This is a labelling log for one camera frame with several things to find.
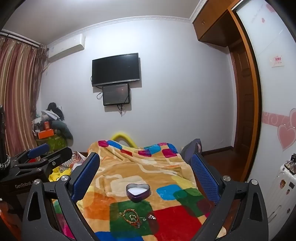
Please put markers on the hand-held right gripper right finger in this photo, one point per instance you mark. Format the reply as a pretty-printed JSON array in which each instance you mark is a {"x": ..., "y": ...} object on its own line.
[{"x": 204, "y": 177}]

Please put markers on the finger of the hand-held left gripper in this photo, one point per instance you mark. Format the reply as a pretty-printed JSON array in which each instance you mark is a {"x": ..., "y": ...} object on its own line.
[
  {"x": 59, "y": 156},
  {"x": 39, "y": 149}
]

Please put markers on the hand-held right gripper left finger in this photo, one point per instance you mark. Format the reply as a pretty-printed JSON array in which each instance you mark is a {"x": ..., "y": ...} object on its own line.
[{"x": 87, "y": 172}]

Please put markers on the purple heart-shaped tin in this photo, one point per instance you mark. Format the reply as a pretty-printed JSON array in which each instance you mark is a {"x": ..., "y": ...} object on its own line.
[{"x": 137, "y": 192}]

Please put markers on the small silver pendant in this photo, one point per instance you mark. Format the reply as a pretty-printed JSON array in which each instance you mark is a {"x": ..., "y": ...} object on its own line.
[{"x": 152, "y": 217}]

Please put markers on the green patterned container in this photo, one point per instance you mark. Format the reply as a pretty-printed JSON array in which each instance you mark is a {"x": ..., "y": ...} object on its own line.
[{"x": 56, "y": 141}]

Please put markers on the orange box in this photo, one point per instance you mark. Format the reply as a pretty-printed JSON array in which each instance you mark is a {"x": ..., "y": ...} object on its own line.
[{"x": 45, "y": 134}]

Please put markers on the striped cloth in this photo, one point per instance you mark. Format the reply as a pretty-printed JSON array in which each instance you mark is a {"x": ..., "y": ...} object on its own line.
[{"x": 75, "y": 160}]

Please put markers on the yellow cloth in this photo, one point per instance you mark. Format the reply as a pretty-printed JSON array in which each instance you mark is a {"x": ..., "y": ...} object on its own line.
[{"x": 59, "y": 177}]

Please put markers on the small red box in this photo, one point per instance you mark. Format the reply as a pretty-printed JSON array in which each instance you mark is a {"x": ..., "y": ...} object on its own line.
[{"x": 47, "y": 125}]

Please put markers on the grey backpack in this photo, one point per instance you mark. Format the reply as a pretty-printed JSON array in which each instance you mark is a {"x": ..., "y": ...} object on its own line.
[{"x": 188, "y": 148}]

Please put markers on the pile of clothes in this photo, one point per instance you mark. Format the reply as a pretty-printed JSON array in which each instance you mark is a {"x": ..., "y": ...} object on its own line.
[{"x": 57, "y": 118}]

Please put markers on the yellow foam tube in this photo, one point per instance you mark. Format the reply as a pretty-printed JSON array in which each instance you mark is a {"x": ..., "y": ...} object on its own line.
[{"x": 123, "y": 136}]

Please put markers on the colourful patchwork blanket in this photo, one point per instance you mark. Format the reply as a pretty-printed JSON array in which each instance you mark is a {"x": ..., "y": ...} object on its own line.
[{"x": 143, "y": 166}]

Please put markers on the striped red curtain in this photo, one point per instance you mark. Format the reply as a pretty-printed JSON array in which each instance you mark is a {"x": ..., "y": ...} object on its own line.
[{"x": 18, "y": 92}]

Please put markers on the white cabinet with stickers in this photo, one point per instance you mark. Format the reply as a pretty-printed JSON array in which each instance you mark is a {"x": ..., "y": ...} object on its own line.
[{"x": 281, "y": 197}]

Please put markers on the brown wooden door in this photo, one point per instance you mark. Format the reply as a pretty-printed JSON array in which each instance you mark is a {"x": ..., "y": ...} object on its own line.
[{"x": 242, "y": 92}]

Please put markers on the white heart-print wardrobe door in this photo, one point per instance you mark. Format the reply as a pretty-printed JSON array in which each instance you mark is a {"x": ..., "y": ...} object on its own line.
[{"x": 272, "y": 104}]

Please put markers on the white air conditioner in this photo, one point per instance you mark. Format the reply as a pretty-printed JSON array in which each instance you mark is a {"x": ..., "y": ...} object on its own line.
[{"x": 66, "y": 49}]

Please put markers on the white red-print sticker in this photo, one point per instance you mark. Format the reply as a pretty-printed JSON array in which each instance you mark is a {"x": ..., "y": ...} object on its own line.
[{"x": 276, "y": 61}]

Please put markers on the brown overhead cabinet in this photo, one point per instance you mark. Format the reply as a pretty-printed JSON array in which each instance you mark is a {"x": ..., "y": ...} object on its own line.
[{"x": 215, "y": 20}]

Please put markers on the small black wall monitor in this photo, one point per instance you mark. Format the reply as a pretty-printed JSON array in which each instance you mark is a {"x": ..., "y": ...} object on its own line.
[{"x": 115, "y": 94}]

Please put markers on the black wall television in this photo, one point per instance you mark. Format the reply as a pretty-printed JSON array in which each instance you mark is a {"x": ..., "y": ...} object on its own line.
[{"x": 115, "y": 69}]

